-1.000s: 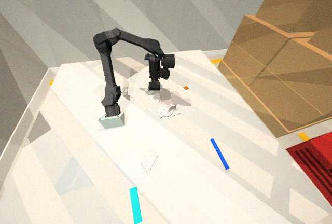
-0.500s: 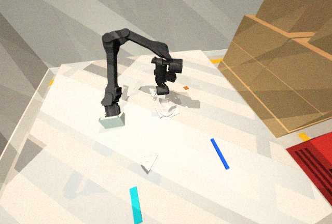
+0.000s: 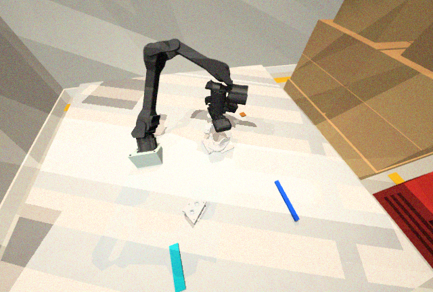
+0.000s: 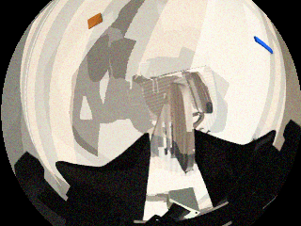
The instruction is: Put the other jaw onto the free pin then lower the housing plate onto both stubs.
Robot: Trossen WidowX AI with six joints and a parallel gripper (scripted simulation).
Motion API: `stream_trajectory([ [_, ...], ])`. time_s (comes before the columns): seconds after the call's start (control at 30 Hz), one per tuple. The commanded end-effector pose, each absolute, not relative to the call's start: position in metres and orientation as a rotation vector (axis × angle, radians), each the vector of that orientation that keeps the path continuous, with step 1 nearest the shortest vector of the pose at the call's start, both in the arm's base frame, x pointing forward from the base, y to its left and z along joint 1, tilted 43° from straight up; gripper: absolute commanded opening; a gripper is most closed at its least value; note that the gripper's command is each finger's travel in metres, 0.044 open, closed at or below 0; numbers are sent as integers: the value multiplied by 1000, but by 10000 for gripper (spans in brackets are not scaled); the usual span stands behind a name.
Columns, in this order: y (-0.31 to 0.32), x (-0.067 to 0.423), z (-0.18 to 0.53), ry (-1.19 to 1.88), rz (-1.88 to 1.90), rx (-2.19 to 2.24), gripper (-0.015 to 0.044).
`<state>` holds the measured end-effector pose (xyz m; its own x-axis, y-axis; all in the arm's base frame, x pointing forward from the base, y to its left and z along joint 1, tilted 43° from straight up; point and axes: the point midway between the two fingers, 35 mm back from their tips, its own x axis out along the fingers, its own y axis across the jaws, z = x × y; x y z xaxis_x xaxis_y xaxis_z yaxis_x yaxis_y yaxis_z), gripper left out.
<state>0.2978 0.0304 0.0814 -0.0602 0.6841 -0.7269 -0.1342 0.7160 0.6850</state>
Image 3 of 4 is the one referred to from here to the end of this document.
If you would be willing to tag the blue flat bar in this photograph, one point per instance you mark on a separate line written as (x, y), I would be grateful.
(287, 201)

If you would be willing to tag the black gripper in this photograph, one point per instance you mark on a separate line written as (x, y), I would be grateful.
(220, 122)

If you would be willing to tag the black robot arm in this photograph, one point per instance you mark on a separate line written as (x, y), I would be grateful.
(155, 56)

